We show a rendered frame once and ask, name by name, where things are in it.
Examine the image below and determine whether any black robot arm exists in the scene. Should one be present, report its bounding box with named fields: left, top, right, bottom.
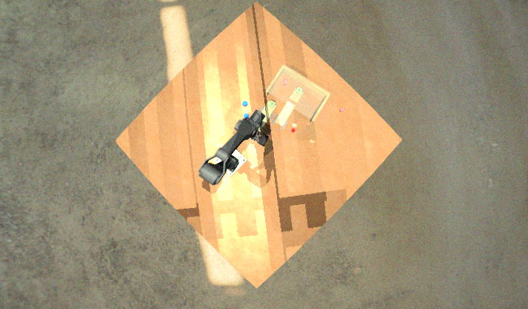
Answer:
left=199, top=109, right=266, bottom=186

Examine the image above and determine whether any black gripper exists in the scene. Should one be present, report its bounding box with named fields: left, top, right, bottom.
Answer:
left=234, top=120, right=269, bottom=146

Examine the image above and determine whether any pale yellow strip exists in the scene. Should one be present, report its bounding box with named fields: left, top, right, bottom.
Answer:
left=258, top=101, right=276, bottom=131

